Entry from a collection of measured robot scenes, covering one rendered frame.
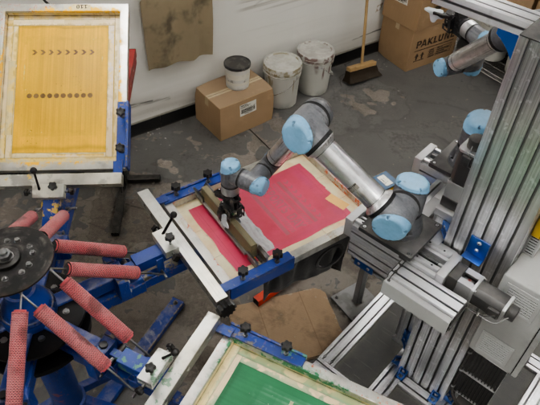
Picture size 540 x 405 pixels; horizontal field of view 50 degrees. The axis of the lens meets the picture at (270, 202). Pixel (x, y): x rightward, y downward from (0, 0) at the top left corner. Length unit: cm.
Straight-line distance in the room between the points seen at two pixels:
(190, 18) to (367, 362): 257
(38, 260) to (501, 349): 171
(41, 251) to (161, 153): 245
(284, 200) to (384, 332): 95
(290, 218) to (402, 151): 213
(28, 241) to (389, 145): 311
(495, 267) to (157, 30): 280
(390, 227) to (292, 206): 79
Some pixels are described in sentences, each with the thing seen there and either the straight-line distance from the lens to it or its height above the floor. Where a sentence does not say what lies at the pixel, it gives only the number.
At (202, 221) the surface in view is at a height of 96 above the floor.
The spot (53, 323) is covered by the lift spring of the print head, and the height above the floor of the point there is 120.
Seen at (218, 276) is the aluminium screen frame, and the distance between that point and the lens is 230.
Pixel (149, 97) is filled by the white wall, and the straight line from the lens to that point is 447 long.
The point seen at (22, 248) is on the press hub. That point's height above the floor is 131.
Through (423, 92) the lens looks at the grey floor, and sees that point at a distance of 526.
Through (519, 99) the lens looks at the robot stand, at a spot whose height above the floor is 185.
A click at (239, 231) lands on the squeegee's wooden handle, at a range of 235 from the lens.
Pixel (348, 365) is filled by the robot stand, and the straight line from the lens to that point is 302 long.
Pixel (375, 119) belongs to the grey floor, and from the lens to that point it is 483.
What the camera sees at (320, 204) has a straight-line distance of 263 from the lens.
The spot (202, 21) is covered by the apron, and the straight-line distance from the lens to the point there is 434.
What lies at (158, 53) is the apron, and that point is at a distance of 425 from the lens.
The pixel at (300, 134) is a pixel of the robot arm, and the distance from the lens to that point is 184.
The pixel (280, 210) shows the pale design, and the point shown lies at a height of 96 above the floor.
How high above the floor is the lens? 280
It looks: 45 degrees down
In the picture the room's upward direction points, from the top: 3 degrees clockwise
